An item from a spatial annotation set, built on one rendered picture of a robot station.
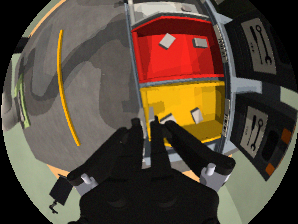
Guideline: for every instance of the red open bin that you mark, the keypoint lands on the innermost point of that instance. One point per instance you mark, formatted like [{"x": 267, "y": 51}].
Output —
[{"x": 180, "y": 58}]

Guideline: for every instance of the yellow retaining rail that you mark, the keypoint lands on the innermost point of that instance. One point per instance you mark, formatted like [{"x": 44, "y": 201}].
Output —
[{"x": 62, "y": 90}]

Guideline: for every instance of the yellow bin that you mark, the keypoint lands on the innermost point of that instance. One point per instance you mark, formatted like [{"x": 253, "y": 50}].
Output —
[{"x": 210, "y": 100}]

